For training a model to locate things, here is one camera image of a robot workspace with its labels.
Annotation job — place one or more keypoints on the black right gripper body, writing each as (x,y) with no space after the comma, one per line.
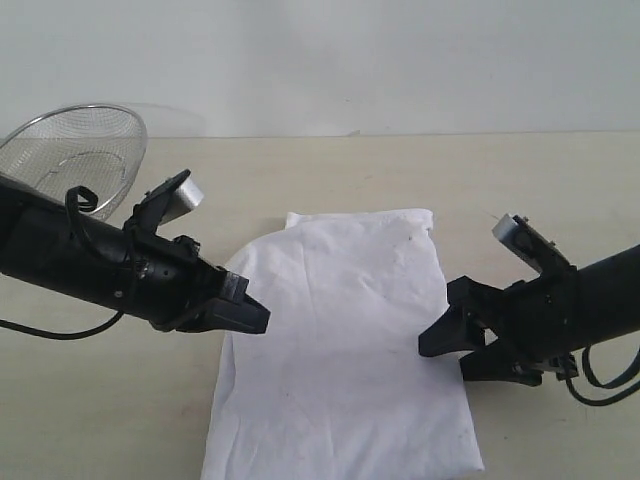
(536,323)

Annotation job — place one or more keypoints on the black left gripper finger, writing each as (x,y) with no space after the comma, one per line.
(220,302)

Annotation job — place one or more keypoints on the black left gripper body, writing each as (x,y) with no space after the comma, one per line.
(174,285)

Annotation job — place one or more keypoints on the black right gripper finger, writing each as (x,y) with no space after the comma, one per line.
(496,363)
(462,327)

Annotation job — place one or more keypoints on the white t-shirt red logo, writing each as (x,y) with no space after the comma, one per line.
(336,387)

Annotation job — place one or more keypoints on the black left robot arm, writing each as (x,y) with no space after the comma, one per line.
(132,270)

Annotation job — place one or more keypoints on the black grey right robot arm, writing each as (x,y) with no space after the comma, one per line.
(610,290)

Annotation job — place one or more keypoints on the metal mesh strainer bowl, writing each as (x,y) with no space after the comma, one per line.
(99,146)

